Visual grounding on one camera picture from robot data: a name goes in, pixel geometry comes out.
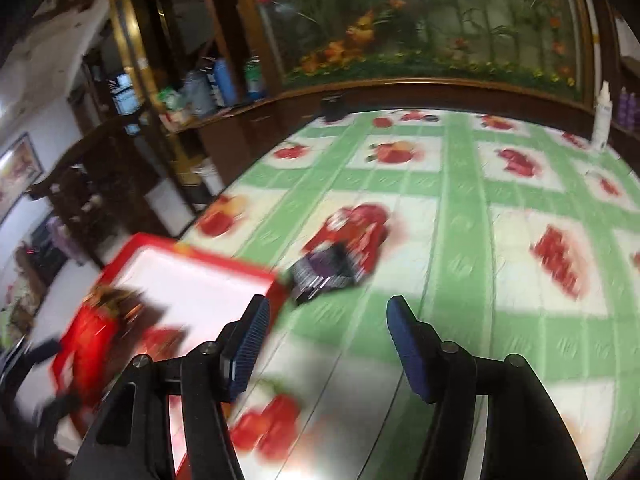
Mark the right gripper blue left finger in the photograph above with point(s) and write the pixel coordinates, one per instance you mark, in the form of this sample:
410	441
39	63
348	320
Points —
241	348

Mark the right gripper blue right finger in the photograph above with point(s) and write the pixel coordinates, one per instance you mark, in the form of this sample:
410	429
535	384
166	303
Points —
418	348

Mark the red gift box tray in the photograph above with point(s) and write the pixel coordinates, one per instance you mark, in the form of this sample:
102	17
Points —
198	291

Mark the dark purple plum packet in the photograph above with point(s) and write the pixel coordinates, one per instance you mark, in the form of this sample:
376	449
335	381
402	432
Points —
324	270

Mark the large red foil bag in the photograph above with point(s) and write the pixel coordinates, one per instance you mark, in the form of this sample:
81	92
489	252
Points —
111	326

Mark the long red snack packet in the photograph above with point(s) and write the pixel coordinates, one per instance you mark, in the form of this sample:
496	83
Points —
360	229

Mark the green fruit-pattern tablecloth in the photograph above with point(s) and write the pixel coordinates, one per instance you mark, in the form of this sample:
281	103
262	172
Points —
507	237

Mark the white plastic bucket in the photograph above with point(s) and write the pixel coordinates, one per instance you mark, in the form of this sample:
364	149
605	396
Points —
207	171

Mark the dark wooden chair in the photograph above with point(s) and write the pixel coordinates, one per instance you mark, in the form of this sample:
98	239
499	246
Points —
106	163

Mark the grey thermos jug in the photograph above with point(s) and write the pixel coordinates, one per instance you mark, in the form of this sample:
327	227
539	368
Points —
198	94

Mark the blue thermos jug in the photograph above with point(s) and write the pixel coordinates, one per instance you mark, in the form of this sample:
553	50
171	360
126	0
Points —
224	82

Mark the green-label plastic bottle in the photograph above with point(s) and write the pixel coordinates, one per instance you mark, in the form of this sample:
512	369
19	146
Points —
256	87

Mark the white spray bottle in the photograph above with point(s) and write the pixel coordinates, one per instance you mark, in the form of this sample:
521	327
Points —
602	118

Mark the purple bottles on shelf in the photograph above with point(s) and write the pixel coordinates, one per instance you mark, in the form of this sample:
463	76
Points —
627	109

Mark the floral glass partition panel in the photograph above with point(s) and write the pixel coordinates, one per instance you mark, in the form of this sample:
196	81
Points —
532	44

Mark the framed wall painting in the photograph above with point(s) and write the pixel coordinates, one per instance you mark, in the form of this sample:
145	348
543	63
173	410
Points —
20	168

